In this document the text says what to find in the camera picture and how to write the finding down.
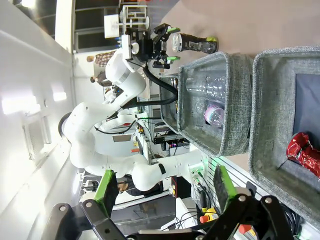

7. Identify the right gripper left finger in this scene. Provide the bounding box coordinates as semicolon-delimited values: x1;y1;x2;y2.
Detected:
43;169;141;240

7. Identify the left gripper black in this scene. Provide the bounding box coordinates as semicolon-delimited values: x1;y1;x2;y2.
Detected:
135;23;181;70

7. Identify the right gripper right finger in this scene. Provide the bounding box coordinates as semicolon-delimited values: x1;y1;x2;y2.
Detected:
204;164;295;240

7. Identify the black drink can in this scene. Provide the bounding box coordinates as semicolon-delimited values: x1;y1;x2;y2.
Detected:
171;32;219;54

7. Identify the large clear plastic bottle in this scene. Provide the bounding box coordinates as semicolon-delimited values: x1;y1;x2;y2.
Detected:
185;74;227;101

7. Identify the small clear plastic bottle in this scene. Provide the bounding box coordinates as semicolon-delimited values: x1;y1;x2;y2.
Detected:
194;99;226;129

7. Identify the red snack bag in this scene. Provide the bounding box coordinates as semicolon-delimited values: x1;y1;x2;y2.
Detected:
286;132;320;180

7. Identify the grey fabric basket Plastic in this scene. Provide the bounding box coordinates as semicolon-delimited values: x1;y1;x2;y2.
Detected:
176;51;254;158

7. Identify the grey fabric basket Can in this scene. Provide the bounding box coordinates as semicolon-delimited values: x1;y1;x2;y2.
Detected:
248;45;320;221

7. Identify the yellow red emergency stop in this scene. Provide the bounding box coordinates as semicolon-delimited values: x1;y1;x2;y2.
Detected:
199;207;219;224

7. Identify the white square box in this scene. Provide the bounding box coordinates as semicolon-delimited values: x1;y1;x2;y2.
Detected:
103;14;121;39

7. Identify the person in plaid shirt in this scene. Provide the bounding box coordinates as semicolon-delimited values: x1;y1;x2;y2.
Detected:
86;50;117;66

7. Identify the black electronics box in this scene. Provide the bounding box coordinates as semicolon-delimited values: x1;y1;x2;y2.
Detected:
153;133;191;151

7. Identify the person in dark top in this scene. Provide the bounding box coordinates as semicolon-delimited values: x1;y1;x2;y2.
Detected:
89;71;112;87

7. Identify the white ceiling air vent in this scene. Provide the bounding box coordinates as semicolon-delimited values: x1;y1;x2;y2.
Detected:
21;113;52;161

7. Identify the black arm base cable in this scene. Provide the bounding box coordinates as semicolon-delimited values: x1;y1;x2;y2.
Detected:
196;169;209;211

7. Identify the black corrugated cable hose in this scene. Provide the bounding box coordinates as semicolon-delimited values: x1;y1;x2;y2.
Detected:
119;66;180;111

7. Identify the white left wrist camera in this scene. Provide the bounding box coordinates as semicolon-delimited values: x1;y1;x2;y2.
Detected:
121;34;133;60

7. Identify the white wire rack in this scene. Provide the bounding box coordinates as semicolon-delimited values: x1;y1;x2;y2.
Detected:
119;4;151;29

